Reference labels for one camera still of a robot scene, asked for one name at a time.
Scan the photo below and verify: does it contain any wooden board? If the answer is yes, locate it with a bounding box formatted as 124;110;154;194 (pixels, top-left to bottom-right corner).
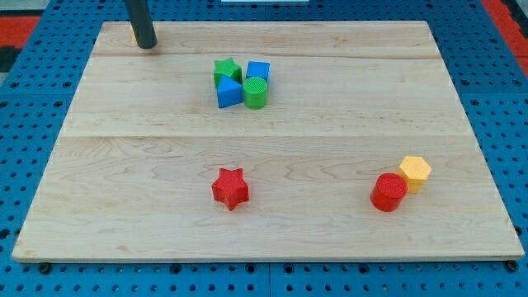
12;21;525;263

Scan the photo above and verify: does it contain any blue cube block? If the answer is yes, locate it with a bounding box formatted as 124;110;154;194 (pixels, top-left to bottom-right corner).
246;61;270;82

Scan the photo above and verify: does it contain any red star block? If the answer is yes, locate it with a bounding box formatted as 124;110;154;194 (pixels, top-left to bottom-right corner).
211;168;250;211

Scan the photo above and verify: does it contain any green cylinder block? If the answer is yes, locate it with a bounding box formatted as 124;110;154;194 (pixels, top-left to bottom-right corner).
243;77;268;110

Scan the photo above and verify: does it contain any blue triangle block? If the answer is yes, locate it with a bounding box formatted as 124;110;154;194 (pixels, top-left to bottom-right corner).
216;76;243;108

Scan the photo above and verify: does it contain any green star block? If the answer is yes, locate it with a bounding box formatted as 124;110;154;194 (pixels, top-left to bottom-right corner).
213;58;242;88

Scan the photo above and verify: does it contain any red cylinder block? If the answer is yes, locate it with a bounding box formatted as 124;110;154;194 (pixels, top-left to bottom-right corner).
370;172;408;212

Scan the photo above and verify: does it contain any yellow hexagon block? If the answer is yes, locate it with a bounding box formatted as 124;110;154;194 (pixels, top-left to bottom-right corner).
397;156;431;194

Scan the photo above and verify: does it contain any yellow block behind rod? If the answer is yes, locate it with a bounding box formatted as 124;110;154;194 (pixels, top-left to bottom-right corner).
130;25;138;46

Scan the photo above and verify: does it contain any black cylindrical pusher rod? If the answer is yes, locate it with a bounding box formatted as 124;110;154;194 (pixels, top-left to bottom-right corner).
124;0;158;50

